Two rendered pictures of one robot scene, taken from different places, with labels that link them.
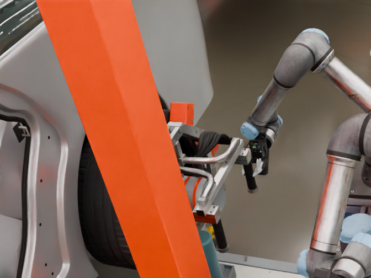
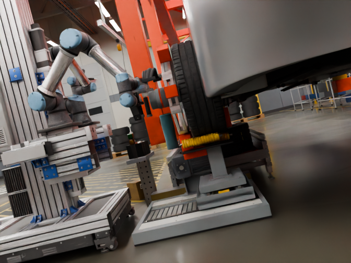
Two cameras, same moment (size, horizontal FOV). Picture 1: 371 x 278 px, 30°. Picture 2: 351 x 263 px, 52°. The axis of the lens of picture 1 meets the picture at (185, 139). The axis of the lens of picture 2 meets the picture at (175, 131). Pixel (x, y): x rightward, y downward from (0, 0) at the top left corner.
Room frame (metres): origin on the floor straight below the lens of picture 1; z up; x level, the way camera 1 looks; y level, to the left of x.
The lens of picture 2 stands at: (4.35, -1.10, 0.68)
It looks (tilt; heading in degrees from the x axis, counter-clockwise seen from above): 2 degrees down; 153
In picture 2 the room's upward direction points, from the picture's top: 14 degrees counter-clockwise
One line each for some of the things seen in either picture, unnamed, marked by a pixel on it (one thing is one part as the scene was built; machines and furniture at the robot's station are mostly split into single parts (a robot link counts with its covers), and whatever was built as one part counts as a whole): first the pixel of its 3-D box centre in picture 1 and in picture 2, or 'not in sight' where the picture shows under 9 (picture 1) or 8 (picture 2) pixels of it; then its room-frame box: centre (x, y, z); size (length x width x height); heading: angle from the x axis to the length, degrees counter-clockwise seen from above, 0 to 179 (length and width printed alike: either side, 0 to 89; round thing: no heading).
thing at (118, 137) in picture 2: not in sight; (131, 135); (-6.22, 2.78, 0.55); 1.40 x 0.80 x 1.09; 59
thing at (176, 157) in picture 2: not in sight; (201, 169); (1.93, 0.28, 0.26); 0.42 x 0.18 x 0.35; 57
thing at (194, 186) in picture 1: (196, 194); (165, 97); (2.13, 0.02, 0.85); 0.21 x 0.14 x 0.14; 57
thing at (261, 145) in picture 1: (259, 148); (132, 100); (2.31, -0.29, 0.86); 0.12 x 0.08 x 0.09; 147
